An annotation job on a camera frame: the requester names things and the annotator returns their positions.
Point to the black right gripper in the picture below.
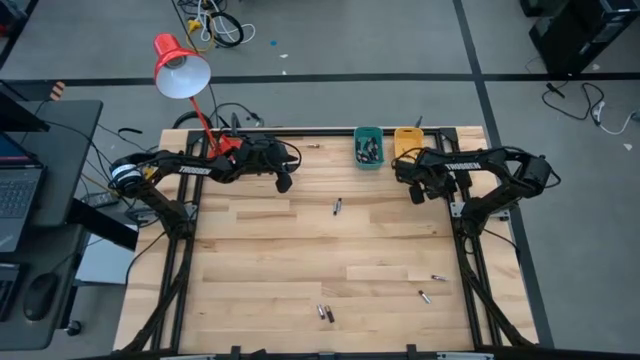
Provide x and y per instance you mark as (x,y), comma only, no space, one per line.
(437,180)

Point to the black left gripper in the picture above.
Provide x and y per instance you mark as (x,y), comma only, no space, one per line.
(255,157)

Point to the yellow plastic bin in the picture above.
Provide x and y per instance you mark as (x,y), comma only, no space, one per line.
(407,137)

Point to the teal plastic bin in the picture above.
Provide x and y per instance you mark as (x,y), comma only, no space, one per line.
(368,166)

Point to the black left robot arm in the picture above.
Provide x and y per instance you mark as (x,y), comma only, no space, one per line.
(195,170)

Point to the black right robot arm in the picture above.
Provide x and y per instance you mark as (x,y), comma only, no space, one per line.
(462,166)

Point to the red desk lamp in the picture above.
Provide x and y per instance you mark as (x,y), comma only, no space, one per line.
(167,50)

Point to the black power brick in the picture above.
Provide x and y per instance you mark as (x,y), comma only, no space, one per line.
(100,200)

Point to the black computer tower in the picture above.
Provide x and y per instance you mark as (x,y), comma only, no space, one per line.
(560,45)
(615,15)

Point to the black computer desk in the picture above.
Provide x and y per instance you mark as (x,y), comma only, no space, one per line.
(70,150)

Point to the orange black striped marker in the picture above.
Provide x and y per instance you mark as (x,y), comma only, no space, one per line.
(57,91)

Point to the dark laptop computer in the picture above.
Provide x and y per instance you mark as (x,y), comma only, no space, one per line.
(20,190)

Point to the black caster wheel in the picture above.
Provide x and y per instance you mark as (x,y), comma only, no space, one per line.
(74,328)

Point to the black desk monitor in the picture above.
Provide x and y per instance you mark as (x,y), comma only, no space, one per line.
(15,117)

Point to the black computer mouse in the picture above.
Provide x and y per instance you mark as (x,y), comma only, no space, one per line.
(41,297)

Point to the black keyboard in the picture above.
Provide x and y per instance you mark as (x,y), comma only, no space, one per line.
(6,295)

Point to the black aluminium rig frame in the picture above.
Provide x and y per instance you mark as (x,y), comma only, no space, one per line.
(320,132)

